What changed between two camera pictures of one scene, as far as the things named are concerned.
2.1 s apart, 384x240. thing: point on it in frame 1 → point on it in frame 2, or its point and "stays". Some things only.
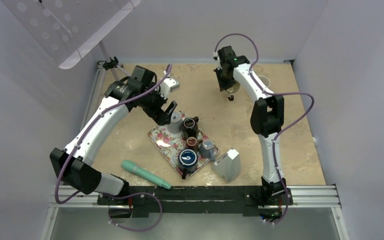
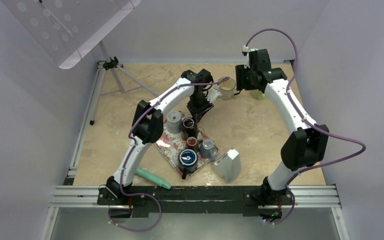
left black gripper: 161,117 → 198,113
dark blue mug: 187,161 stays
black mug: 189,127 stays
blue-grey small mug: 206,150 stays
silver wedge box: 228,167 stays
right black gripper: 223,85 → 241,84
